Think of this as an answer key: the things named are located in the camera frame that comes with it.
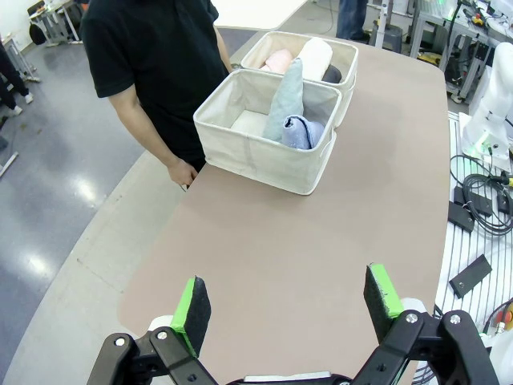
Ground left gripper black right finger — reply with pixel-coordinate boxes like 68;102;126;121
352;263;502;385

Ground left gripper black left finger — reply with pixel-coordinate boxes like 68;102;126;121
87;275;228;385

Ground blue cone-folded towel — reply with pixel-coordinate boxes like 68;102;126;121
281;115;325;151

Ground grey-green cone-folded towel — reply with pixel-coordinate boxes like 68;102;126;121
262;57;306;144

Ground dark grey towel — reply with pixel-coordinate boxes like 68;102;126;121
321;65;343;84

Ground white towel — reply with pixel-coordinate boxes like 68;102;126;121
296;37;334;81

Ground pink towel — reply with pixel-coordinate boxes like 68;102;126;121
259;48;294;75

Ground person's left forearm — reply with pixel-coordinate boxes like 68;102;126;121
216;27;235;75

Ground person's right forearm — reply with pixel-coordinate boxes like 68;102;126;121
107;85;189;174

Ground person's right hand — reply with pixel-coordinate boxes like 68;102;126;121
167;156;200;193

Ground black rectangular box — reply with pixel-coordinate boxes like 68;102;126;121
447;200;476;233
448;253;494;299
454;184;495;218

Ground brown table mat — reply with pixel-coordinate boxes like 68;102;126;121
118;38;450;385

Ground red emergency stop button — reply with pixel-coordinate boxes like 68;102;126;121
495;298;513;334

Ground cream fabric storage bin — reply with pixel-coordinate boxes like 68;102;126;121
240;30;360;130
192;68;344;197

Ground grey metal stand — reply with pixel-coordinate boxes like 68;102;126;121
368;0;403;52

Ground person in black shirt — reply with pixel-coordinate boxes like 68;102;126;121
79;0;236;174

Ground bystander in blue jeans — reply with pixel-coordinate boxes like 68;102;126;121
335;0;371;42

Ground bystander in dark trousers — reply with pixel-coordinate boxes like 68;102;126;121
0;38;34;118

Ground large white table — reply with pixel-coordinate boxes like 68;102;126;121
213;0;309;32

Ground black backpack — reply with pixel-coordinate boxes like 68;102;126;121
29;22;48;47

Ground grey background desk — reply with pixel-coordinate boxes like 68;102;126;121
26;0;82;47

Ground coiled black cable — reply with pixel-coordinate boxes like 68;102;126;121
449;154;513;236

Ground aluminium frame workstation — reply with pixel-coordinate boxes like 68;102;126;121
408;0;507;103

